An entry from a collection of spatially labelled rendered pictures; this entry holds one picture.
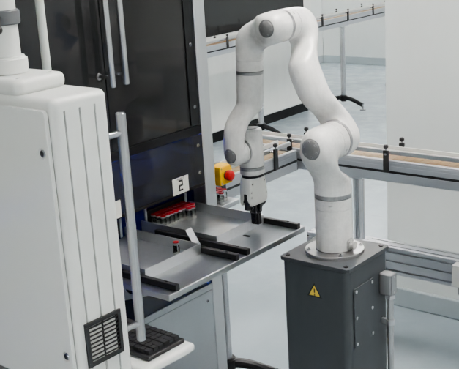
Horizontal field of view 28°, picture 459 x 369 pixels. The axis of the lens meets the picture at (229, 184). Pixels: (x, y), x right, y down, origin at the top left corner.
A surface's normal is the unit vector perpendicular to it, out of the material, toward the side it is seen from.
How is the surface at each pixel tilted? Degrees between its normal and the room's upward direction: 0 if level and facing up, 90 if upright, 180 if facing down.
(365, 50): 90
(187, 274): 0
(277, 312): 0
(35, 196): 90
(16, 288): 90
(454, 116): 90
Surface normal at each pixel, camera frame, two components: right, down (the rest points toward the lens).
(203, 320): 0.78, 0.13
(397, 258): -0.62, 0.25
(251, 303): -0.06, -0.96
